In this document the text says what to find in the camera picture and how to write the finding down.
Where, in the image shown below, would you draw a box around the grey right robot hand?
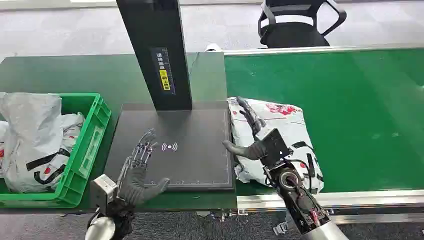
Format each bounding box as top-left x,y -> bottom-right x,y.
222,96 -> 268,162

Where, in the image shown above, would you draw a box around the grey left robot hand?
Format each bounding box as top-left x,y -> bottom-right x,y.
115,128 -> 171,208

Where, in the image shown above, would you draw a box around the white parcel bag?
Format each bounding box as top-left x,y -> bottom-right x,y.
227,96 -> 325,195
3,112 -> 86,194

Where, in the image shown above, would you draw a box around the green plastic crate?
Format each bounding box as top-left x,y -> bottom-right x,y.
0,92 -> 113,209

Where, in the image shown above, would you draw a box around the white parcel bag, black stripes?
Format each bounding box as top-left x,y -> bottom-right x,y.
3,112 -> 86,194

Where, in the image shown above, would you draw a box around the green conveyor belt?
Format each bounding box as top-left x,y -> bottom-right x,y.
224,47 -> 424,197

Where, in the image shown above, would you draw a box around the grey crumpled parcel bag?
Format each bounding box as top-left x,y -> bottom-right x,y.
0,91 -> 64,180

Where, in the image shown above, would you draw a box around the black office chair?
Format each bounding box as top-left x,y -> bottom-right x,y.
257,0 -> 348,49

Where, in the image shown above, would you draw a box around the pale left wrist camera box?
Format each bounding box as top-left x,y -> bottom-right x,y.
89,174 -> 119,216

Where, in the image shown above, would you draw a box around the black scanner base plate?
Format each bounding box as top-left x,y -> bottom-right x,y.
103,101 -> 237,193

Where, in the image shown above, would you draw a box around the metal table clamp bracket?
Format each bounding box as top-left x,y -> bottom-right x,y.
211,208 -> 249,222

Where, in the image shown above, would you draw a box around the grey conveyor support bracket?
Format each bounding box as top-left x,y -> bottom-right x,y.
272,221 -> 294,237

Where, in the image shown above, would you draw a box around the thin black cable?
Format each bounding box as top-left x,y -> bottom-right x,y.
188,52 -> 201,78

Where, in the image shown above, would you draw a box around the yellow and black post label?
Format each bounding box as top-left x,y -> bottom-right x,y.
159,68 -> 171,92

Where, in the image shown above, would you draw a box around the silver conveyor frame rail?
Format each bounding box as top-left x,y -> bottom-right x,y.
236,189 -> 424,212

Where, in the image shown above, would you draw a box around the black scanner post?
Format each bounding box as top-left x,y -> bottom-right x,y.
115,0 -> 194,112

